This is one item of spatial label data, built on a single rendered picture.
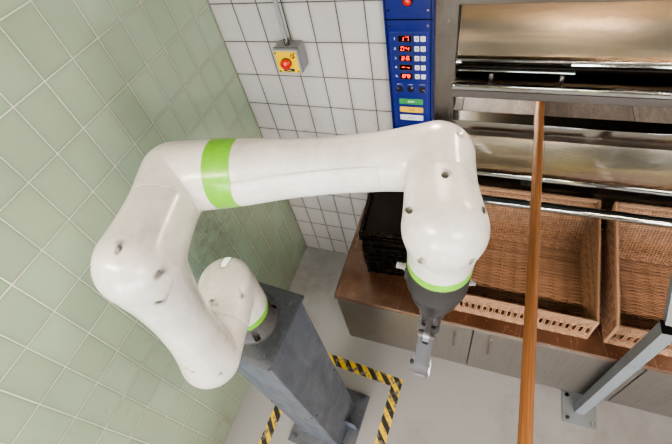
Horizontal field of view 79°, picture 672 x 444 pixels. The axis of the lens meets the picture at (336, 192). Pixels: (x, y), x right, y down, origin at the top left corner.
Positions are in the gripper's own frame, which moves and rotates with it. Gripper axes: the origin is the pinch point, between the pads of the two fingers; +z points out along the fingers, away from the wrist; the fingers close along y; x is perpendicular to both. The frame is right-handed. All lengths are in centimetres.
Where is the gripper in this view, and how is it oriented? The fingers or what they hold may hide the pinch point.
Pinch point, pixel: (429, 335)
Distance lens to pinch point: 84.3
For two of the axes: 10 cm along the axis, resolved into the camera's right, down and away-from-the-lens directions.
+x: 9.3, 1.9, -3.1
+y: -3.4, 7.3, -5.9
